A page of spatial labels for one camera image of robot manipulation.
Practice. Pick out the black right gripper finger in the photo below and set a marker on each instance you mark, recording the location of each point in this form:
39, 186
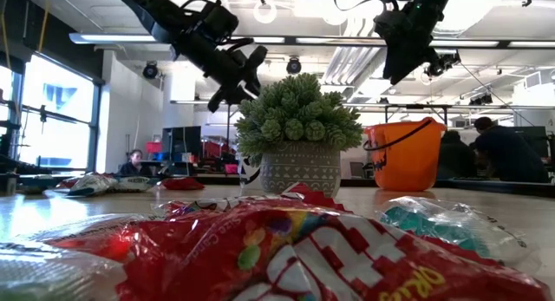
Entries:
393, 67
412, 60

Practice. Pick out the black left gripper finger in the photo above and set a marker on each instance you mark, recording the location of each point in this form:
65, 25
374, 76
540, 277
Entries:
223, 99
256, 67

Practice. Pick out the red Skittles candy pack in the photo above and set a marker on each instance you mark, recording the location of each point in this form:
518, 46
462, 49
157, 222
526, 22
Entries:
68, 181
303, 257
182, 183
312, 199

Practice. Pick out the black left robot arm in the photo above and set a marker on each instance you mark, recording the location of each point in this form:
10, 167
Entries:
147, 10

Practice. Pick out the clear wrapped pink candy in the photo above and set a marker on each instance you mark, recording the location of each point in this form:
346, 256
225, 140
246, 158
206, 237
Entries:
234, 203

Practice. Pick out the clear wrapped teal candy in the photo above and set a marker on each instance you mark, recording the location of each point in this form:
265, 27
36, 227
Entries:
433, 231

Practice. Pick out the black ceiling spotlight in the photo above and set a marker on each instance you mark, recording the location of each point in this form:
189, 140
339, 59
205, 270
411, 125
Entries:
150, 70
444, 64
293, 65

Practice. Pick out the long ceiling light strip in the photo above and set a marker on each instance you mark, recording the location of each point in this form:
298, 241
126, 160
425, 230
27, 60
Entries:
468, 43

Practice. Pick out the green succulent in grey pot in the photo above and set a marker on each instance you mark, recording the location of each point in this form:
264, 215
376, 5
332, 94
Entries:
299, 119

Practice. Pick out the white plastic bucket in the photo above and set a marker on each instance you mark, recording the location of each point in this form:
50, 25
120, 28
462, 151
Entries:
249, 175

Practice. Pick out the orange plastic pumpkin bucket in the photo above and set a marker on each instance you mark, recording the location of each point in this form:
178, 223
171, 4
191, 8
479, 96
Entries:
407, 162

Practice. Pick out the person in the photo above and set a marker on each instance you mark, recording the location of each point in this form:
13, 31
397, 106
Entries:
455, 158
507, 153
134, 166

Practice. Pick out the black metal rig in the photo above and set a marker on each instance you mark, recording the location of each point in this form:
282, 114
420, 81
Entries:
5, 140

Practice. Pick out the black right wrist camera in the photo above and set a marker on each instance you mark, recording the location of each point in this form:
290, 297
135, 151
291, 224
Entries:
390, 23

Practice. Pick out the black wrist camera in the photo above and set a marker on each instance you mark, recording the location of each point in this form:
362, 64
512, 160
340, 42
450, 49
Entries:
390, 23
212, 19

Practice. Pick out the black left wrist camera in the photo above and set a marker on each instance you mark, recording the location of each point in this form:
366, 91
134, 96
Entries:
212, 19

